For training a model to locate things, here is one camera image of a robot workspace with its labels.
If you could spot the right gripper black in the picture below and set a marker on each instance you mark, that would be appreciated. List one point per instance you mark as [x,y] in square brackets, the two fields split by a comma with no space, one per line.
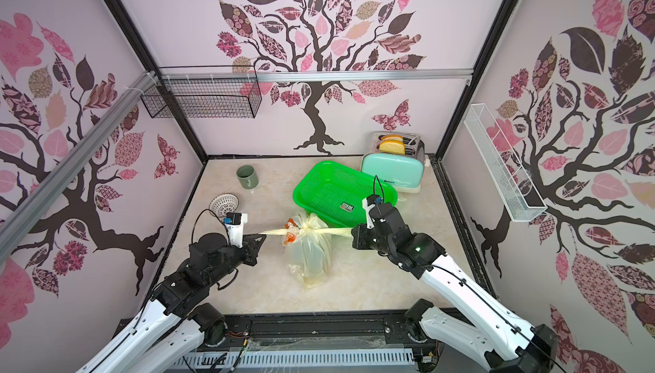
[368,235]

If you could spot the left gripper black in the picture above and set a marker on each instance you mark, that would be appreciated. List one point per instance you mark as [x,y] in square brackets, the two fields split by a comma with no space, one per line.
[249,247]

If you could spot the green plastic basket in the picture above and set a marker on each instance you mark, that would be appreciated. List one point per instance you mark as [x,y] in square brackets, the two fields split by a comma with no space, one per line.
[335,193]

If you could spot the yellow translucent plastic bag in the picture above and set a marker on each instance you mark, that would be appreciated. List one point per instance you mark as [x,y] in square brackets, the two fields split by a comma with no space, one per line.
[308,243]

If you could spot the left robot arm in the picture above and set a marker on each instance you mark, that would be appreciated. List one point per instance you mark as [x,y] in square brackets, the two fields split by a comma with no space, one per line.
[174,296]

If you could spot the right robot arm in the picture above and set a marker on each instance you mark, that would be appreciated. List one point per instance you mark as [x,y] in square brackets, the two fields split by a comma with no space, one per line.
[460,291]

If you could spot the patterned white bowl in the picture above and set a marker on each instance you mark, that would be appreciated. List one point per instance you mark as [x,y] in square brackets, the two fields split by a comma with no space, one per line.
[224,204]

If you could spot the green ceramic cup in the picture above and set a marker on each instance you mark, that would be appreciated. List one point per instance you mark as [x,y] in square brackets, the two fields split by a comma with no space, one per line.
[247,177]

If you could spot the mint green toaster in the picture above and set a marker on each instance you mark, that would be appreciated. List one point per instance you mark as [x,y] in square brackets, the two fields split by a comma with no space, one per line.
[403,172]

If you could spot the bread slice in toaster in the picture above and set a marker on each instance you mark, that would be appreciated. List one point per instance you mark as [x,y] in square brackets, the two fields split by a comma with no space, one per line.
[393,147]

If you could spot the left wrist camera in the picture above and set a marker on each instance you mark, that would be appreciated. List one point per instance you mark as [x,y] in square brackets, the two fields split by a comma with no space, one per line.
[234,224]

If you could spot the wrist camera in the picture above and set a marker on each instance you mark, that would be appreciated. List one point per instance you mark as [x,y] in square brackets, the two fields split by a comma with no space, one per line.
[234,224]
[369,203]

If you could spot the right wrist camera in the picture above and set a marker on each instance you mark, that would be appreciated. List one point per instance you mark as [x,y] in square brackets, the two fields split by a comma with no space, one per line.
[369,203]

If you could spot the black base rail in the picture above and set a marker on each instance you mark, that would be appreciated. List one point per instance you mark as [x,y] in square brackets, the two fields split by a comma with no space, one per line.
[303,325]

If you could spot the white slotted cable duct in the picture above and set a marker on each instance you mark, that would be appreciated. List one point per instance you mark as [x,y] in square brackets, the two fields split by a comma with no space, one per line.
[269,361]

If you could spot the black wire basket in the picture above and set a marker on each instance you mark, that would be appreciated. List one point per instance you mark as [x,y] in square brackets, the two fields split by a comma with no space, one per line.
[231,95]

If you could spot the white wire shelf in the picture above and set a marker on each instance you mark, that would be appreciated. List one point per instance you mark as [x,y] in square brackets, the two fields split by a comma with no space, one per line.
[495,140]

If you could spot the back aluminium rail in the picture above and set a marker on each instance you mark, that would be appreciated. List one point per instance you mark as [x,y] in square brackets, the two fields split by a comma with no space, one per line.
[298,77]

